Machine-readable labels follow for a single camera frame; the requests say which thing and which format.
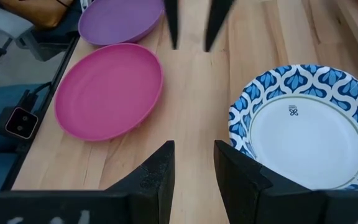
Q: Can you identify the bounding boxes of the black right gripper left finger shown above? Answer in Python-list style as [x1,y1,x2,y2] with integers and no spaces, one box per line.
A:
[106,139,176,224]

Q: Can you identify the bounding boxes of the purple plastic plate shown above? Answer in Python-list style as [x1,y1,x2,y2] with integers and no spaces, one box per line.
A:
[78,0,166,47]

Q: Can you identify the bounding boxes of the black table-level camera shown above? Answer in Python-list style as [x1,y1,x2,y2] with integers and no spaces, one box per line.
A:
[0,90,40,141]

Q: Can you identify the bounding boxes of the black camera cable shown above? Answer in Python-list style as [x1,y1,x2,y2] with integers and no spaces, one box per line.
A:
[26,81,54,108]

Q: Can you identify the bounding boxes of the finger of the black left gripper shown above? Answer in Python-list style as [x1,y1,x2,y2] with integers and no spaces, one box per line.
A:
[204,0,236,52]
[163,0,179,50]

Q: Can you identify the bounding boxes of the brown bag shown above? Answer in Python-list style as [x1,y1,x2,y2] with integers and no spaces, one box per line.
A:
[0,0,74,30]

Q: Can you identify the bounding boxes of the blue patterned paper plate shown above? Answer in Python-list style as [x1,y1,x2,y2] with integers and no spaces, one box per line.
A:
[227,63,358,191]

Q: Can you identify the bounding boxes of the pink plastic plate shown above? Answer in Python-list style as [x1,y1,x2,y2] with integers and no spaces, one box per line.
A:
[53,42,164,142]

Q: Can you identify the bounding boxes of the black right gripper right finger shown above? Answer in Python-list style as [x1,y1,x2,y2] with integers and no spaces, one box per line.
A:
[214,139,326,224]

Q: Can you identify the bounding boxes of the black metal table frame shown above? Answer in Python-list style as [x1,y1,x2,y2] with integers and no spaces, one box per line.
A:
[0,32,82,192]

